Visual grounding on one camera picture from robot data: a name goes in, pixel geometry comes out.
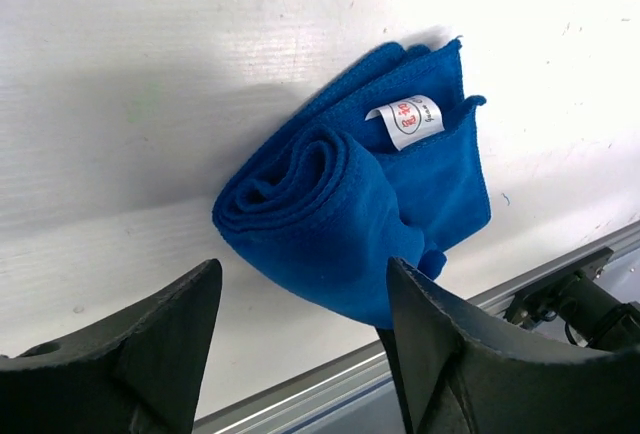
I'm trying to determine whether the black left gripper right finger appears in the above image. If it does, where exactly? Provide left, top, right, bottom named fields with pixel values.
left=378, top=258, right=639, bottom=433

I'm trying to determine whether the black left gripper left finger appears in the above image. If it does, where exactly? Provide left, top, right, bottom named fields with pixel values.
left=1, top=259, right=222, bottom=433

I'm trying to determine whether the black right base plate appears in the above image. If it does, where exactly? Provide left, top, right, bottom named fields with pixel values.
left=503, top=247, right=614, bottom=331

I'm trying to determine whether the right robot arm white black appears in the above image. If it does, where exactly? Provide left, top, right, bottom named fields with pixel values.
left=550, top=271, right=640, bottom=352

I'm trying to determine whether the royal blue towel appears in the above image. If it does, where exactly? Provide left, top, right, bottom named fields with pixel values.
left=212, top=40, right=491, bottom=329

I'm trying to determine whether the aluminium mounting rail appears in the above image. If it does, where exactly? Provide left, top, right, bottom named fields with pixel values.
left=195, top=224, right=639, bottom=433

